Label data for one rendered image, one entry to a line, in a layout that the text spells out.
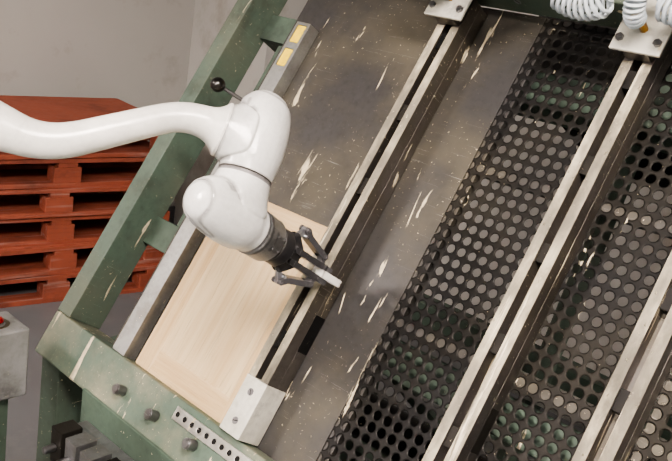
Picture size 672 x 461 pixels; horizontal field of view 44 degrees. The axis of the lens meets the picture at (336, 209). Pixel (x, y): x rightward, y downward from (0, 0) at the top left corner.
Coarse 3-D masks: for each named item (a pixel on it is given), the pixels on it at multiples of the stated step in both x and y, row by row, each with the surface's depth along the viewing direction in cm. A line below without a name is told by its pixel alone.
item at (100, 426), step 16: (96, 400) 199; (80, 416) 205; (96, 416) 200; (112, 416) 195; (64, 432) 192; (80, 432) 195; (96, 432) 198; (112, 432) 195; (128, 432) 191; (48, 448) 192; (64, 448) 193; (80, 448) 188; (96, 448) 188; (112, 448) 193; (128, 448) 191; (144, 448) 187
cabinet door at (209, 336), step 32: (288, 224) 195; (320, 224) 190; (224, 256) 202; (192, 288) 203; (224, 288) 198; (256, 288) 192; (288, 288) 187; (160, 320) 204; (192, 320) 199; (224, 320) 194; (256, 320) 189; (160, 352) 200; (192, 352) 195; (224, 352) 190; (256, 352) 185; (192, 384) 191; (224, 384) 186; (224, 416) 182
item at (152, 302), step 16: (304, 32) 215; (288, 48) 216; (304, 48) 216; (288, 64) 214; (272, 80) 214; (288, 80) 215; (192, 224) 208; (176, 240) 209; (192, 240) 208; (176, 256) 207; (192, 256) 209; (160, 272) 208; (176, 272) 207; (160, 288) 205; (144, 304) 206; (160, 304) 206; (128, 320) 207; (144, 320) 204; (128, 336) 204; (144, 336) 206; (128, 352) 204
